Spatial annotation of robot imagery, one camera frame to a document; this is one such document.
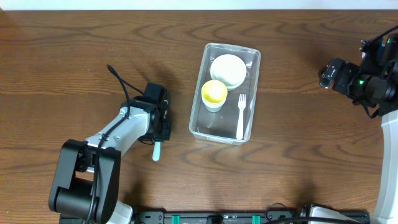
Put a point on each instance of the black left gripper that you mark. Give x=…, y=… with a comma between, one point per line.
x=165, y=135

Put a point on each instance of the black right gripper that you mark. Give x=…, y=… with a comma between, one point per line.
x=353, y=73

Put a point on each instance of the mint green plastic spoon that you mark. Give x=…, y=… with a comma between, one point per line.
x=157, y=151

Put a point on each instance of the white cup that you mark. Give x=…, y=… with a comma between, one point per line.
x=213, y=107

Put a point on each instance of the yellow cup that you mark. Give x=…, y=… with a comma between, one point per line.
x=214, y=91

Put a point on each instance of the pink plastic fork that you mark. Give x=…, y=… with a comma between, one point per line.
x=240, y=123

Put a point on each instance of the white bowl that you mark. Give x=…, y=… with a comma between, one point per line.
x=229, y=69

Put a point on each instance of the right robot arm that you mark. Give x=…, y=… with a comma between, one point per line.
x=386, y=208

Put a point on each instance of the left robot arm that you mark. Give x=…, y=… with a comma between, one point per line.
x=86, y=182

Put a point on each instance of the clear plastic container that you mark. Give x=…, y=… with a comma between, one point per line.
x=221, y=126

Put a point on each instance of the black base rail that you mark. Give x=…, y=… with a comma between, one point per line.
x=275, y=212

